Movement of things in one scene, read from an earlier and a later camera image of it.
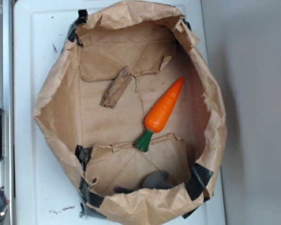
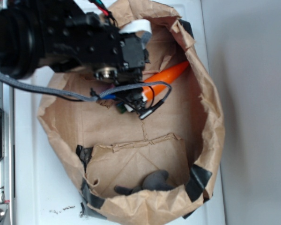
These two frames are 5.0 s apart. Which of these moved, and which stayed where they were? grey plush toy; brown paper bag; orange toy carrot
Moved: orange toy carrot
Stayed: grey plush toy; brown paper bag
